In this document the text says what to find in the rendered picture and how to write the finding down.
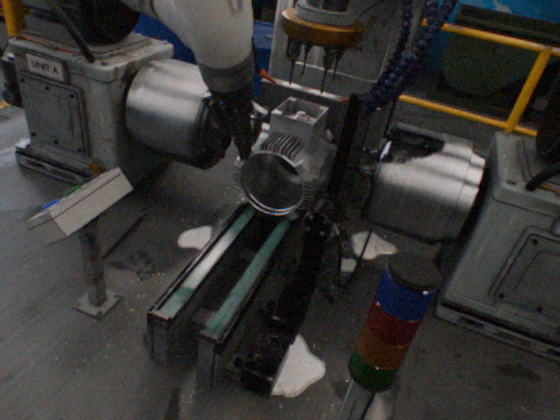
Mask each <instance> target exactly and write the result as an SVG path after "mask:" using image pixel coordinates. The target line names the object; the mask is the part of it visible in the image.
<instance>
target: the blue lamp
mask: <svg viewBox="0 0 560 420"><path fill-rule="evenodd" d="M438 288H439V287H438ZM438 288H435V289H433V290H431V291H417V290H413V289H408V288H406V287H403V286H402V285H401V284H399V283H398V282H397V281H396V279H394V278H393V277H392V276H391V275H390V273H389V272H388V269H387V265H386V267H385V270H384V272H383V274H382V277H381V279H380V284H379V286H378V289H377V291H376V298H377V301H378V302H379V304H380V305H381V308H382V309H383V310H386V311H387V312H388V313H389V314H390V315H392V316H394V317H396V318H398V319H405V320H418V319H421V318H422V317H423V316H424V314H425V313H426V312H427V310H428V308H429V306H430V304H431V300H432V298H433V296H434V295H435V293H436V291H437V289H438Z"/></svg>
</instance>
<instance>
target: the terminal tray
mask: <svg viewBox="0 0 560 420"><path fill-rule="evenodd" d="M292 99H294V100H292ZM321 107H324V108H325V109H322V108H321ZM328 110H329V108H327V107H325V106H321V105H318V104H315V103H312V102H306V101H302V100H300V99H296V98H294V97H289V98H288V99H287V100H286V101H285V102H283V103H282V104H280V105H279V106H278V108H277V109H275V110H273V111H272V112H271V116H270V127H269V134H268V137H269V136H270V134H272V133H273V132H274V131H275V134H276V133H277V132H278V134H280V133H281V132H283V133H282V135H283V134H285V133H286V135H287V134H289V133H290V137H291V136H292V135H293V139H294V138H295V137H296V136H297V142H298V140H299V139H300V138H301V142H303V141H304V147H303V148H304V149H306V150H307V151H309V152H310V150H312V149H313V148H314V146H316V144H317V141H319V140H320V139H321V138H322V135H323V133H324V128H325V125H326V118H327V114H328ZM277 111H280V112H279V113H278V112H277ZM309 120H310V121H312V122H309Z"/></svg>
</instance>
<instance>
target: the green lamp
mask: <svg viewBox="0 0 560 420"><path fill-rule="evenodd" d="M350 369H351V372H352V374H353V375H354V376H355V377H356V379H357V380H358V381H359V382H360V383H361V384H364V385H366V386H368V387H369V388H373V389H383V388H385V387H387V386H389V385H391V383H392V382H393V379H394V378H395V376H396V374H397V372H398V370H399V369H400V366H398V367H396V368H394V369H385V368H377V367H375V366H374V365H372V364H370V363H369V362H367V360H366V359H364V358H363V356H362V355H361V354H360V352H359V350H358V342H357V345H356V347H355V350H354V352H353V354H352V357H351V359H350Z"/></svg>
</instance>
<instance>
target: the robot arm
mask: <svg viewBox="0 0 560 420"><path fill-rule="evenodd" d="M119 1H121V3H124V4H126V5H128V6H129V7H130V8H131V9H133V10H135V11H137V12H142V13H146V14H147V15H148V16H150V17H153V18H156V19H157V20H159V21H160V22H162V23H164V24H165V25H166V26H168V27H169V28H170V29H171V30H172V31H173V33H175V34H176V35H177V36H178V37H179V38H180V39H181V41H182V42H183V43H184V44H185V46H187V47H188V48H190V49H191V50H192V51H193V52H194V56H195V60H196V62H197V64H198V67H199V73H200V76H201V78H202V81H203V82H204V84H205V85H207V86H208V88H209V90H208V91H207V92H206V93H205V94H204V96H203V98H202V99H201V101H202V102H203V103H204V104H205V106H206V107H207V108H208V110H209V111H210V113H211V115H212V116H213V118H214V119H215V121H216V122H217V126H218V127H219V128H220V130H221V132H222V134H225V135H227V134H230V135H231V138H232V141H233V144H234V146H236V147H237V149H238V152H239V156H240V160H242V161H245V162H247V161H248V157H249V156H250V154H251V152H252V147H253V145H254V143H256V142H257V140H258V138H259V136H260V134H261V131H262V127H263V121H264V119H265V118H266V116H267V115H268V113H269V111H270V109H269V108H268V107H267V106H264V107H263V108H262V107H260V106H259V105H258V104H256V103H257V101H256V99H255V96H254V86H253V80H252V78H253V77H254V75H255V63H254V57H253V46H252V37H253V33H254V18H253V9H252V3H251V0H119ZM252 110H254V111H255V113H254V114H255V117H254V118H255V122H254V126H253V130H252V126H251V121H250V117H249V113H250V112H251V111H252ZM224 125H225V126H224Z"/></svg>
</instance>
